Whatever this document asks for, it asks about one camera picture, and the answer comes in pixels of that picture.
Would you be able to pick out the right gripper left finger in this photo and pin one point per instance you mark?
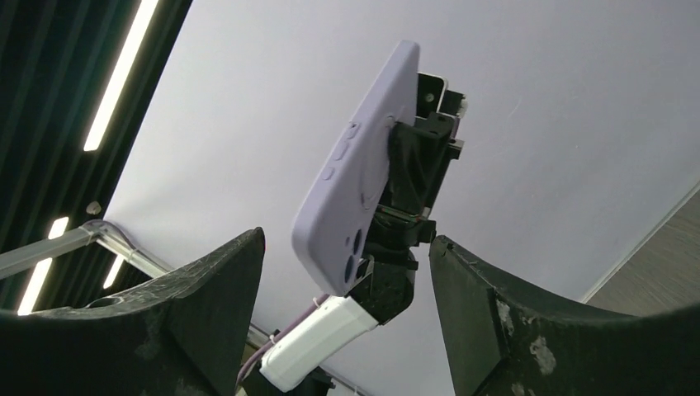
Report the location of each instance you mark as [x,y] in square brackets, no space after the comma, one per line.
[182,333]

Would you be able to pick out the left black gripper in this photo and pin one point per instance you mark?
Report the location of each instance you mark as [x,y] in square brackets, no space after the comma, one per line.
[420,154]

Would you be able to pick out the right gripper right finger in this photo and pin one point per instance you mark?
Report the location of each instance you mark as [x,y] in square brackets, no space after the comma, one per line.
[506,336]

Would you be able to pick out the phone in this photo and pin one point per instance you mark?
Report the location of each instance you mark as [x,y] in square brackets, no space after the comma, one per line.
[331,226]

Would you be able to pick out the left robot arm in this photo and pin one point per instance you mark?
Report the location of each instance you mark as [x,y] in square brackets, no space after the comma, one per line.
[382,276]

